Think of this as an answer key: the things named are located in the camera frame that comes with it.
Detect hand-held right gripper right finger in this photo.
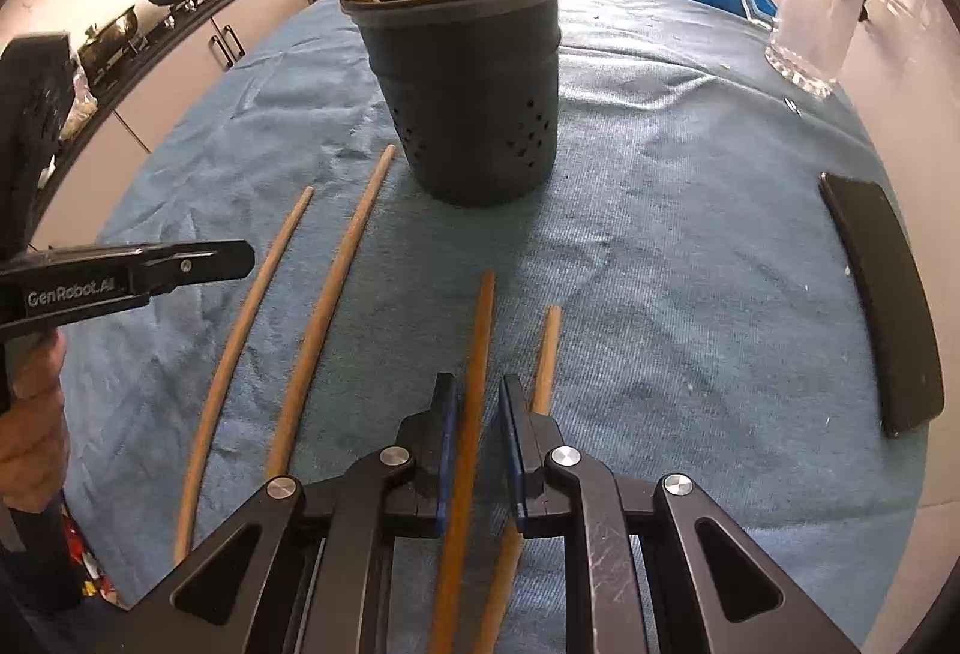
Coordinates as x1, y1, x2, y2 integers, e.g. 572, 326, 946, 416
499, 375, 856, 654

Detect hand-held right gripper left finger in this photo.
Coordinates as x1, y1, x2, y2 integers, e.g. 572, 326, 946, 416
112, 373, 460, 654

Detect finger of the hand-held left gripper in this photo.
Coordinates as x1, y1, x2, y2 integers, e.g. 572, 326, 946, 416
137, 239, 257, 300

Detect long wooden chopstick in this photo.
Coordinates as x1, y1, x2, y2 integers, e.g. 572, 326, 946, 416
471, 305, 563, 654
427, 270, 497, 654
264, 144, 397, 481
172, 186, 316, 565

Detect dark grey perforated utensil holder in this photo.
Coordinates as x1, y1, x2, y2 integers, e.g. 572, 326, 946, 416
341, 0, 569, 206

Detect person's left hand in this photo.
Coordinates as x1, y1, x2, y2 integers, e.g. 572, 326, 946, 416
0, 330, 70, 515

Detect clear plastic bag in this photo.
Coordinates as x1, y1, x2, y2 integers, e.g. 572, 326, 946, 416
58, 82, 100, 139

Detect dark metal pot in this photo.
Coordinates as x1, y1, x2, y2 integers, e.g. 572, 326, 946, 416
79, 5, 143, 71

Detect black gas stove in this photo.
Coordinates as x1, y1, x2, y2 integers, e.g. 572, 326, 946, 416
81, 0, 235, 71

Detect beige kitchen cabinets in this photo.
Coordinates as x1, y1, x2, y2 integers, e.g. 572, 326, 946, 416
30, 0, 451, 254

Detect blue table cloth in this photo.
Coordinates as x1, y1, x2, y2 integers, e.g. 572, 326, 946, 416
64, 0, 931, 654

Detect red printed bag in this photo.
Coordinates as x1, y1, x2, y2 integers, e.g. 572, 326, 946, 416
60, 504, 121, 606

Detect clear glass mug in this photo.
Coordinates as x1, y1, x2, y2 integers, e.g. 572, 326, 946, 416
739, 0, 875, 100

